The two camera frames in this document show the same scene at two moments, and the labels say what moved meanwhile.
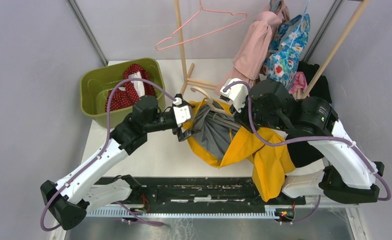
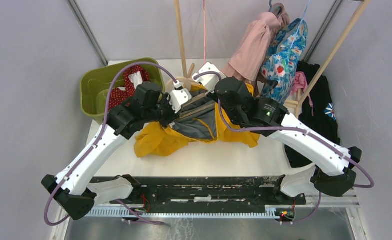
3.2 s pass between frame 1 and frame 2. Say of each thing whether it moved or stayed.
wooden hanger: moved
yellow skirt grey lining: moved
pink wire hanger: moved
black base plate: stayed
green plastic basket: stayed
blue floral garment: stayed
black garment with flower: stayed
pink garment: stayed
